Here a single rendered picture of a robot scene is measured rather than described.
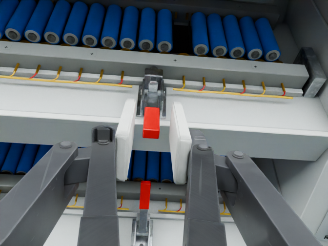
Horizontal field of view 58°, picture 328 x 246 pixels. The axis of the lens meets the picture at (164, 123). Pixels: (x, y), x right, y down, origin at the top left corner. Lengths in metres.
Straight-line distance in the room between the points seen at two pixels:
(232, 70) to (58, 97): 0.17
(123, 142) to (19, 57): 0.18
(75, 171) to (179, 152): 0.06
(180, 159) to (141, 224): 0.23
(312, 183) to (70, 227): 0.30
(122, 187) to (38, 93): 0.18
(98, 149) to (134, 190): 0.26
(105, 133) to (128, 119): 0.03
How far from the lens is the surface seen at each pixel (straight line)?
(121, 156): 0.17
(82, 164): 0.16
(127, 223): 0.42
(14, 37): 0.37
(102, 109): 0.29
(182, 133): 0.17
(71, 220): 0.43
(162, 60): 0.30
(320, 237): 0.43
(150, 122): 0.22
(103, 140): 0.16
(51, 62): 0.31
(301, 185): 0.39
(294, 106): 0.33
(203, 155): 0.16
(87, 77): 0.31
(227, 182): 0.16
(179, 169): 0.17
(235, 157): 0.16
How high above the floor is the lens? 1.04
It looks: 31 degrees down
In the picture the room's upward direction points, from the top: 6 degrees clockwise
